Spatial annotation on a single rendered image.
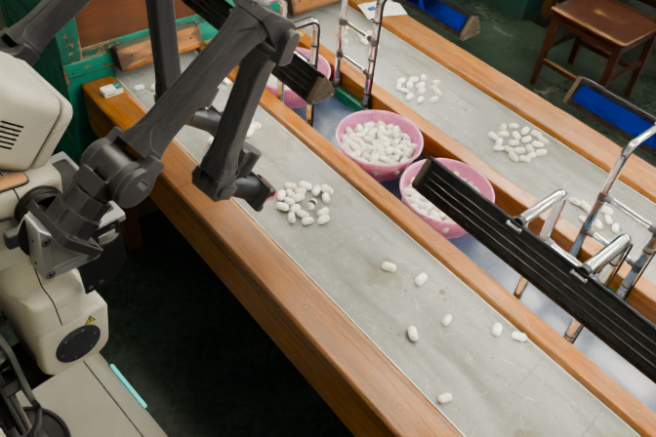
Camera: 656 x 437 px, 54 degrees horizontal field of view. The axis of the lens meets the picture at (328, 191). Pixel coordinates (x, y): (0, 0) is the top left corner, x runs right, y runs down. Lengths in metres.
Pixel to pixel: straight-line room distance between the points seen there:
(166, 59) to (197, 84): 0.49
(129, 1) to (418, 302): 1.27
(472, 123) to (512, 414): 1.00
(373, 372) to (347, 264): 0.32
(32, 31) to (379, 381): 1.00
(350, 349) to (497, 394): 0.33
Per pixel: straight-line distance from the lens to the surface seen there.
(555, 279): 1.29
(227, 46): 1.14
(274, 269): 1.59
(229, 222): 1.69
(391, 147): 2.00
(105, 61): 2.22
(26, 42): 1.44
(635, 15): 3.79
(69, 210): 1.11
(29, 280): 1.42
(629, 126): 1.75
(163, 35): 1.58
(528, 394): 1.54
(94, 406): 2.00
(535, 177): 2.03
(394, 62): 2.38
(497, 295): 1.64
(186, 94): 1.12
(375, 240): 1.71
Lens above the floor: 2.00
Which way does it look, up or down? 44 degrees down
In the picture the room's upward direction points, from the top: 6 degrees clockwise
